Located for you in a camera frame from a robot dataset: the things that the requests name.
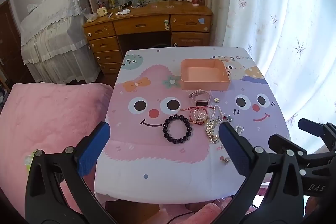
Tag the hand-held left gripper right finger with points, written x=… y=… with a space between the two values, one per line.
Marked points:
x=233 y=145

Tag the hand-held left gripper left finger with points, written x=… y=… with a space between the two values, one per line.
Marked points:
x=94 y=150

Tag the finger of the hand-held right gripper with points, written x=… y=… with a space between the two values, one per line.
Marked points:
x=281 y=141
x=308 y=126

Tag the pink plastic tray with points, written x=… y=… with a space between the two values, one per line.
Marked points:
x=202 y=74

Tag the small gem earring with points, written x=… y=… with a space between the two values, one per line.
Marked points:
x=226 y=160

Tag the cartoon printed tablecloth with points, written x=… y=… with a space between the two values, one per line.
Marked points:
x=147 y=161

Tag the pink fluffy blanket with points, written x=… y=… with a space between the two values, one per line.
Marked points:
x=52 y=113

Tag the green packet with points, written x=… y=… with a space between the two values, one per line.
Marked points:
x=31 y=158

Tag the cloth covered furniture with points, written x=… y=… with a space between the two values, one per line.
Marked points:
x=55 y=37

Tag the clear plastic bag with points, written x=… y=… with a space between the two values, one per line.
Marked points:
x=90 y=15

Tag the wooden desk with drawers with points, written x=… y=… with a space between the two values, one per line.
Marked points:
x=147 y=24

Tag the brown wooden door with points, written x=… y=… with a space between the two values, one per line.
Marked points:
x=10 y=40

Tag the yellow mug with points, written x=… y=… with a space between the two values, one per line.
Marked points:
x=101 y=11

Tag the crumpled white tissue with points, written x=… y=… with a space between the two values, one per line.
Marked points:
x=123 y=12

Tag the black tube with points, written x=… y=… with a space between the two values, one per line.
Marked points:
x=125 y=5

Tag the glass jar with pens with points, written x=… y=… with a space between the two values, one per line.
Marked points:
x=111 y=3

